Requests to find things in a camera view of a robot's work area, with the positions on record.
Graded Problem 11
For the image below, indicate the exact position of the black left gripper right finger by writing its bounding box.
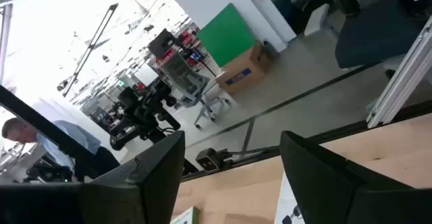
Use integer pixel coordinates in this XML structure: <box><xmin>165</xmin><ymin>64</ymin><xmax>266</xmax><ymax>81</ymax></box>
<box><xmin>279</xmin><ymin>130</ymin><xmax>432</xmax><ymax>224</ymax></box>

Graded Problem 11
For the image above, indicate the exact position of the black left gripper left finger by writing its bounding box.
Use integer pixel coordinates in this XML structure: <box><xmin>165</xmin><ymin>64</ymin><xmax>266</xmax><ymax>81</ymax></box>
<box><xmin>0</xmin><ymin>131</ymin><xmax>186</xmax><ymax>224</ymax></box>

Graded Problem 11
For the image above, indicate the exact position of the black robotic equipment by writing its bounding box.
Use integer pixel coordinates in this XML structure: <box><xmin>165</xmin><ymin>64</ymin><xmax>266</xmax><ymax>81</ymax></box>
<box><xmin>108</xmin><ymin>85</ymin><xmax>182</xmax><ymax>152</ymax></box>

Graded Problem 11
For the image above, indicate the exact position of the person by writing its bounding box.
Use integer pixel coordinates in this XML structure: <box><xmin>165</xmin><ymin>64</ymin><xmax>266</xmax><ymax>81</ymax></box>
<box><xmin>1</xmin><ymin>117</ymin><xmax>122</xmax><ymax>181</ymax></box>

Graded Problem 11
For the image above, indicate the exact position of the grey mesh office chair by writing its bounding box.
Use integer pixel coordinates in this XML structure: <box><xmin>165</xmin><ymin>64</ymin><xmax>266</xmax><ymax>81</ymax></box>
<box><xmin>158</xmin><ymin>53</ymin><xmax>233</xmax><ymax>130</ymax></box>

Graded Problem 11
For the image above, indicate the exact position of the silver aluminium extrusion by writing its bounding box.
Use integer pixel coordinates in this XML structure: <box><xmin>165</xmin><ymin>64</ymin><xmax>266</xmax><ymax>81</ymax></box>
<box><xmin>366</xmin><ymin>14</ymin><xmax>432</xmax><ymax>130</ymax></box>

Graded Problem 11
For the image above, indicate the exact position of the black computer monitor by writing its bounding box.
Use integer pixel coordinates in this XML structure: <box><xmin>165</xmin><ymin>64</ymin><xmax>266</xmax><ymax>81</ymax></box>
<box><xmin>147</xmin><ymin>28</ymin><xmax>180</xmax><ymax>59</ymax></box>

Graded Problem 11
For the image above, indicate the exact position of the black hanging light bar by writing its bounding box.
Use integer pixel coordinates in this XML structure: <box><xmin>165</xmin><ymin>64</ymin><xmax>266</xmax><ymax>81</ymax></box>
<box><xmin>62</xmin><ymin>3</ymin><xmax>119</xmax><ymax>99</ymax></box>

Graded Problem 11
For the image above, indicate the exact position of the brown cardboard box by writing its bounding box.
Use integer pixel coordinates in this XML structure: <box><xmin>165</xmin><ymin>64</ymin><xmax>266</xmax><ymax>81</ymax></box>
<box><xmin>215</xmin><ymin>41</ymin><xmax>273</xmax><ymax>95</ymax></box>

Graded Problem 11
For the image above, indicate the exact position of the dark blue chair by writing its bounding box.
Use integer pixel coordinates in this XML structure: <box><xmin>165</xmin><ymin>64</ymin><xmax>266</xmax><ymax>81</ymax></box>
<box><xmin>335</xmin><ymin>0</ymin><xmax>425</xmax><ymax>70</ymax></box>

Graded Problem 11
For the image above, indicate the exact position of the green board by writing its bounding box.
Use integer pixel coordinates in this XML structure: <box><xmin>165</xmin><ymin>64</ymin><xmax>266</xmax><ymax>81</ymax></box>
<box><xmin>196</xmin><ymin>3</ymin><xmax>257</xmax><ymax>68</ymax></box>

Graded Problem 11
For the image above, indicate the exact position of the white block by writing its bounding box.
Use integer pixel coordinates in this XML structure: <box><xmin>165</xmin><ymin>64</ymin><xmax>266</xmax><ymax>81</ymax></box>
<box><xmin>303</xmin><ymin>3</ymin><xmax>331</xmax><ymax>37</ymax></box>

